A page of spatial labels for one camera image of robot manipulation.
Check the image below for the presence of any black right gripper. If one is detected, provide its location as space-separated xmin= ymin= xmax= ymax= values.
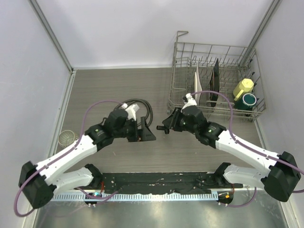
xmin=163 ymin=107 xmax=198 ymax=135

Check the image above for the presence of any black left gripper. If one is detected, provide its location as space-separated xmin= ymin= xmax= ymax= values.
xmin=113 ymin=116 xmax=155 ymax=142

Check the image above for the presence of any black T-shaped fitting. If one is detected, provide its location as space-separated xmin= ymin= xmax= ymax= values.
xmin=156 ymin=125 xmax=170 ymax=134

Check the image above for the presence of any black flexible hose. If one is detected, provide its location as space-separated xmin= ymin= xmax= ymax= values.
xmin=114 ymin=99 xmax=153 ymax=126

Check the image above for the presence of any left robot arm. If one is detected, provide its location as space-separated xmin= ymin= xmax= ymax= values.
xmin=18 ymin=104 xmax=156 ymax=209

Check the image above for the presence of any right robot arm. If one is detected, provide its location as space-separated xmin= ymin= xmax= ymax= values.
xmin=157 ymin=106 xmax=301 ymax=202

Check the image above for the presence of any white plate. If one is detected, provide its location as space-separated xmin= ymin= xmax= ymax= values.
xmin=194 ymin=65 xmax=202 ymax=105

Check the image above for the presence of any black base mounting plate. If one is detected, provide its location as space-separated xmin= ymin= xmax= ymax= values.
xmin=102 ymin=172 xmax=233 ymax=195

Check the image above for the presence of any dark green mug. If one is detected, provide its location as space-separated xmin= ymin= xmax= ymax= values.
xmin=234 ymin=93 xmax=257 ymax=111

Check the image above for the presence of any ribbed grey cup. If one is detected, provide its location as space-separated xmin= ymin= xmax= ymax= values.
xmin=58 ymin=130 xmax=79 ymax=149

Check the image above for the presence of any yellow mug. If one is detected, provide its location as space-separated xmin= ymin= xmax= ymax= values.
xmin=233 ymin=78 xmax=254 ymax=101

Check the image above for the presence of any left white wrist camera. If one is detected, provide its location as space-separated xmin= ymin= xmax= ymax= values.
xmin=121 ymin=103 xmax=140 ymax=121

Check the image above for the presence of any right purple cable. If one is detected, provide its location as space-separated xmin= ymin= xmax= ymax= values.
xmin=190 ymin=90 xmax=304 ymax=194

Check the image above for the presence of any purple cable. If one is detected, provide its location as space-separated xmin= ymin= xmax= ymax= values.
xmin=14 ymin=100 xmax=128 ymax=217
xmin=190 ymin=90 xmax=304 ymax=194

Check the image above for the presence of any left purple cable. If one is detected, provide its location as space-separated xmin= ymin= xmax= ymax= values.
xmin=14 ymin=100 xmax=128 ymax=217

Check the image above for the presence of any grey wire dish rack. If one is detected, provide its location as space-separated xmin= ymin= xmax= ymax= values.
xmin=167 ymin=31 xmax=266 ymax=121

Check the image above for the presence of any white slotted cable duct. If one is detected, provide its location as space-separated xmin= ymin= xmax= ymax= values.
xmin=51 ymin=191 xmax=219 ymax=202

